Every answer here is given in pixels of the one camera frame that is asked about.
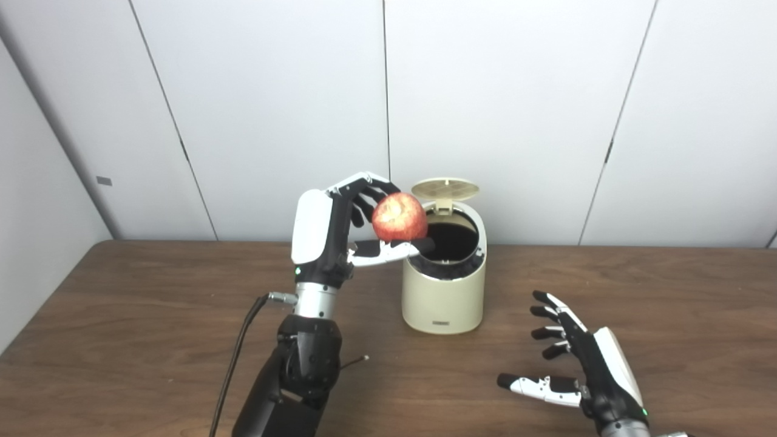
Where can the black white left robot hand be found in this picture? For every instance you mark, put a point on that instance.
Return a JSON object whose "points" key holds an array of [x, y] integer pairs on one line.
{"points": [[325, 237]]}

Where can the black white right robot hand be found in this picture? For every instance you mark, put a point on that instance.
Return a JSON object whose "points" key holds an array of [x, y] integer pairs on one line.
{"points": [[601, 373]]}

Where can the red apple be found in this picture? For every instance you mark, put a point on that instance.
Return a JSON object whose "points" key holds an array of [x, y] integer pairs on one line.
{"points": [[400, 218]]}

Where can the cream round bin lid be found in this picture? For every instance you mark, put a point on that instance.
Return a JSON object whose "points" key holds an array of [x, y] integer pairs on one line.
{"points": [[445, 188]]}

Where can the cream-colored bin body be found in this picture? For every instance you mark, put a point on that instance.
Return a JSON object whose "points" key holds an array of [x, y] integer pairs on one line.
{"points": [[443, 297]]}

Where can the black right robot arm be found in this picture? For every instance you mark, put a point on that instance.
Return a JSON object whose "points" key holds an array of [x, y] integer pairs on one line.
{"points": [[625, 430]]}

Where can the black wall panel hinge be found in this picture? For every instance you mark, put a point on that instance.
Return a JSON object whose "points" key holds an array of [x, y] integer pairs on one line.
{"points": [[608, 150], [184, 150]]}

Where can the small grey wall label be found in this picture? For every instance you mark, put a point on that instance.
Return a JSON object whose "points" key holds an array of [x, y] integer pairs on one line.
{"points": [[104, 181]]}

